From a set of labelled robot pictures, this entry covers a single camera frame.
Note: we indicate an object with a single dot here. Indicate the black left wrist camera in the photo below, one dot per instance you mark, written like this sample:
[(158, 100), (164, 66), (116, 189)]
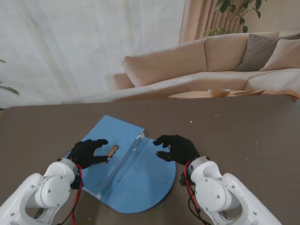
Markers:
[(76, 182)]

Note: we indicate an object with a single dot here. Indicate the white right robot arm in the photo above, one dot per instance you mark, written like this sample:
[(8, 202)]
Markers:
[(218, 194)]

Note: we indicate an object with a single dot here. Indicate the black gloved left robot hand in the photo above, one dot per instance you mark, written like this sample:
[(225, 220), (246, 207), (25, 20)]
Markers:
[(84, 154)]

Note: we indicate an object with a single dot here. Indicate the beige sofa cushion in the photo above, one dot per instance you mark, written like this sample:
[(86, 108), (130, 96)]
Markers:
[(283, 54)]

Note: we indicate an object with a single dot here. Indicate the grey-brown sofa cushion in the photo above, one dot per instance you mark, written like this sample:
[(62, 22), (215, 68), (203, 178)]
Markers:
[(257, 51)]

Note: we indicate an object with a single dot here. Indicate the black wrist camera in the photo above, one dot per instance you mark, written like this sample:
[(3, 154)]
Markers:
[(182, 179), (76, 182)]

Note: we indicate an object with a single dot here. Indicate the tall green leafy plant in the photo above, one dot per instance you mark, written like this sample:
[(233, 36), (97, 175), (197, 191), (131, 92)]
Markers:
[(223, 5)]

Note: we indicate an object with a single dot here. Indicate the wooden coffee table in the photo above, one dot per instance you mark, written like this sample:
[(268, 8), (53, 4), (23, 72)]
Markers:
[(192, 95)]

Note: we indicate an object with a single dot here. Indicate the beige sofa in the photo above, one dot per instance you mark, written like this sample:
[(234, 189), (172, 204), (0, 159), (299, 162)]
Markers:
[(164, 65)]

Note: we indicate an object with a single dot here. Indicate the white sheer curtain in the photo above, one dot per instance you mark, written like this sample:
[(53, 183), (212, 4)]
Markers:
[(93, 47)]

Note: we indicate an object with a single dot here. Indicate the brown paper envelope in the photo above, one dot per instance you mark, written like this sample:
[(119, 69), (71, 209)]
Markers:
[(113, 150)]

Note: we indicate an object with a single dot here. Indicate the dark green plant leaves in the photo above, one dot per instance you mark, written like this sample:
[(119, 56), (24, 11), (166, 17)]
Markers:
[(10, 90)]

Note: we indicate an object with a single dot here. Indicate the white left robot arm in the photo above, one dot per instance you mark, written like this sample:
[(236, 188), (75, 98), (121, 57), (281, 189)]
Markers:
[(42, 192)]

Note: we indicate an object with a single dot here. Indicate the beige pleated curtain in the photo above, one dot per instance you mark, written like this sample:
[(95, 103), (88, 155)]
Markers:
[(194, 18)]

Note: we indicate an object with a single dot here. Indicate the blue file folder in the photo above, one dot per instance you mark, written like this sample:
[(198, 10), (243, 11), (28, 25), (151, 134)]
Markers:
[(140, 182)]

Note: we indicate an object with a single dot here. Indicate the flat wooden tray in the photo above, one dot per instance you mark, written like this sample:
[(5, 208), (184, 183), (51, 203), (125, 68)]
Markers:
[(248, 92)]

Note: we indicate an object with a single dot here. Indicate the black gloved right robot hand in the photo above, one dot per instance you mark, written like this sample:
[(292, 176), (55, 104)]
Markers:
[(182, 152)]

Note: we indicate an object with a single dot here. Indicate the wooden bowl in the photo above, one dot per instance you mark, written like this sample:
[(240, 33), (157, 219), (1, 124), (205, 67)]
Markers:
[(219, 93)]

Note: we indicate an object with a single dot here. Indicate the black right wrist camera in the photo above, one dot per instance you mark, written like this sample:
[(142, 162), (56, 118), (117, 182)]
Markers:
[(182, 179)]

